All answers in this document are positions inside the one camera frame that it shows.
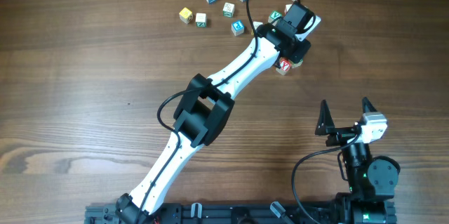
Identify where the blue P letter block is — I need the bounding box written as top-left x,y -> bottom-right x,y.
232,20 -> 245,37

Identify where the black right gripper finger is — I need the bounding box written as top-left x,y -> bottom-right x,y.
362,97 -> 377,113
315,100 -> 335,136

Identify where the green Z side block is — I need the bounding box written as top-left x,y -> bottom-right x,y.
195,13 -> 207,27

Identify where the green V letter block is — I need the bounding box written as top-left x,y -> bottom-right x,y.
268,11 -> 283,25

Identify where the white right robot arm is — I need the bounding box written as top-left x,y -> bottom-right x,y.
315,98 -> 401,223

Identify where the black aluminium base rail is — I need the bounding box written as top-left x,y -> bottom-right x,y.
84,201 -> 397,224

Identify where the green side picture block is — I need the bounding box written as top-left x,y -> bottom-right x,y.
222,2 -> 235,18

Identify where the yellow top block left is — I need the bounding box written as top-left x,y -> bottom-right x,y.
179,7 -> 194,24

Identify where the red side picture block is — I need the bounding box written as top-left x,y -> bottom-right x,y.
284,4 -> 292,15

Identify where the yellow side picture block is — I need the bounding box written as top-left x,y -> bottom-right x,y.
251,21 -> 262,35

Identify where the red Y letter block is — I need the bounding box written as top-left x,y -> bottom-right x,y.
276,58 -> 291,75

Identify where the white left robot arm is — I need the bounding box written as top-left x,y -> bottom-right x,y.
116,1 -> 321,223

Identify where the green N letter block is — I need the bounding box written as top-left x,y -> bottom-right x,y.
291,60 -> 303,69

